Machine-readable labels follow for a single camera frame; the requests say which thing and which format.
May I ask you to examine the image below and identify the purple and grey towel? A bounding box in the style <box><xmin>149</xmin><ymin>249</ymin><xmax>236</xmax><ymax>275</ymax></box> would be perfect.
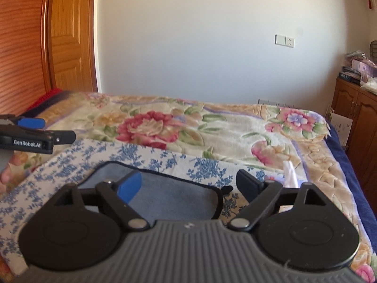
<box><xmin>79</xmin><ymin>161</ymin><xmax>233</xmax><ymax>224</ymax></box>

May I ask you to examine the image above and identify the wooden room door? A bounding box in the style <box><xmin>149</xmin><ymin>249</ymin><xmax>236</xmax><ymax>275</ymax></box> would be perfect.
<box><xmin>47</xmin><ymin>0</ymin><xmax>98</xmax><ymax>92</ymax></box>

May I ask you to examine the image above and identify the person left hand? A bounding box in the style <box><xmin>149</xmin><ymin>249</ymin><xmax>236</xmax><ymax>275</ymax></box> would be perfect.
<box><xmin>1</xmin><ymin>150</ymin><xmax>22</xmax><ymax>187</ymax></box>

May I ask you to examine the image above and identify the blue floral white cloth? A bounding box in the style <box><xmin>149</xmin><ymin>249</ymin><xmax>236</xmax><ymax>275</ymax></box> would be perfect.
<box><xmin>1</xmin><ymin>139</ymin><xmax>282</xmax><ymax>276</ymax></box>

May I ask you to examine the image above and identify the pink tissue pack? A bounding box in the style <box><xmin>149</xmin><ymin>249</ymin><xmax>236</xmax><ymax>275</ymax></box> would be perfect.
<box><xmin>283</xmin><ymin>160</ymin><xmax>299</xmax><ymax>188</ymax></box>

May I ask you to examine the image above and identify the red blanket edge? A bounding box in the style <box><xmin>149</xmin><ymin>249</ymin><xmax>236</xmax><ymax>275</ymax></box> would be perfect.
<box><xmin>21</xmin><ymin>88</ymin><xmax>65</xmax><ymax>118</ymax></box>

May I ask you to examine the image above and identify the floral bed blanket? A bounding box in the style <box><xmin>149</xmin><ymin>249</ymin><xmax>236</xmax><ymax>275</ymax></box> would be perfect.
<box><xmin>0</xmin><ymin>91</ymin><xmax>377</xmax><ymax>283</ymax></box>

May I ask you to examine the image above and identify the white paper sheet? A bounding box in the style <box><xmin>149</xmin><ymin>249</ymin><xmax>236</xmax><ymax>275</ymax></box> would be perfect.
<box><xmin>330</xmin><ymin>112</ymin><xmax>353</xmax><ymax>147</ymax></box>

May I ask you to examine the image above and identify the dark blue bed sheet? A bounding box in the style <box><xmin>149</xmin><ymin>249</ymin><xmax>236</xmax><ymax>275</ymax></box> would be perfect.
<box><xmin>325</xmin><ymin>123</ymin><xmax>376</xmax><ymax>251</ymax></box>

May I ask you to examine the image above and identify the wooden cabinet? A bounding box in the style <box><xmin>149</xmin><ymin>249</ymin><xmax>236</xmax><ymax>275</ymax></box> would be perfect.
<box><xmin>331</xmin><ymin>78</ymin><xmax>376</xmax><ymax>195</ymax></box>

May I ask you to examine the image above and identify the pink box on cabinet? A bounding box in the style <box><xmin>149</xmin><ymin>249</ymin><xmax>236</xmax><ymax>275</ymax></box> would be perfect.
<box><xmin>352</xmin><ymin>59</ymin><xmax>377</xmax><ymax>78</ymax></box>

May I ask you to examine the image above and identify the white wall switch socket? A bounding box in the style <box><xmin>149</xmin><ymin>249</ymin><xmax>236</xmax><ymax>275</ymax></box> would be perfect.
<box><xmin>275</xmin><ymin>34</ymin><xmax>295</xmax><ymax>48</ymax></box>

